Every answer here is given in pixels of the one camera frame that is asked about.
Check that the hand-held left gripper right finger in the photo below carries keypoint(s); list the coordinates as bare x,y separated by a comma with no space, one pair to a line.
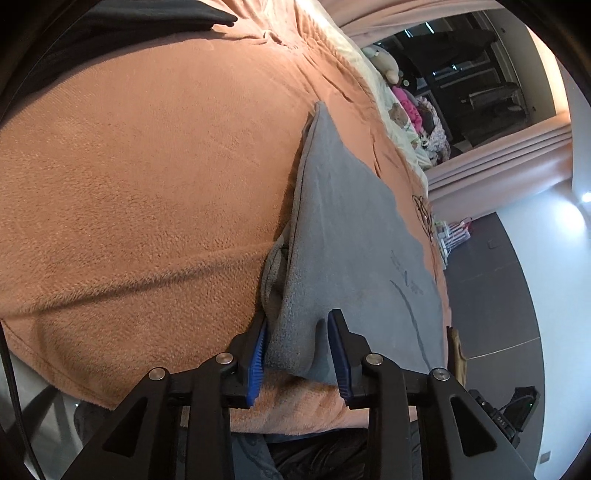
337,360

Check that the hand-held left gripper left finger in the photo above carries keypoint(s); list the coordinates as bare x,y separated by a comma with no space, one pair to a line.
256,364

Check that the grey towel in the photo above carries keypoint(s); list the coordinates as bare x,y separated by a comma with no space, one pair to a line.
351,230

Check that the yellow cloth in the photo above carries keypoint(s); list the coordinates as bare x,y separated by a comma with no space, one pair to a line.
457,355

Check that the white drawer cabinet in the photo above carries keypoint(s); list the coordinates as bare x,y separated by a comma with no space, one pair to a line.
445,251

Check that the orange blanket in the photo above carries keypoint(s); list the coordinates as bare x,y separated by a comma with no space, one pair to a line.
138,207

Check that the floral cloth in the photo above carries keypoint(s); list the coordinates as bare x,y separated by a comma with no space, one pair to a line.
436,138

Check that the cream bear print pillow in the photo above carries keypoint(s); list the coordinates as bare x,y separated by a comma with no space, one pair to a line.
397,115

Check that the pink curtain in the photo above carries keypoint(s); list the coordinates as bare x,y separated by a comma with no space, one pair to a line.
498,161
392,14

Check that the pink plush toy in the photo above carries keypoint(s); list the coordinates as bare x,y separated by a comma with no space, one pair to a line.
408,108

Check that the beige plush toy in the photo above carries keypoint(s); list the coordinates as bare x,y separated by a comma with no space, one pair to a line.
383,60

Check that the cream duvet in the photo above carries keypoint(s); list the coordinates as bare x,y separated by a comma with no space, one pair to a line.
355,50

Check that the black cloth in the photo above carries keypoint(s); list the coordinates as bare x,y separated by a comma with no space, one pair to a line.
115,18

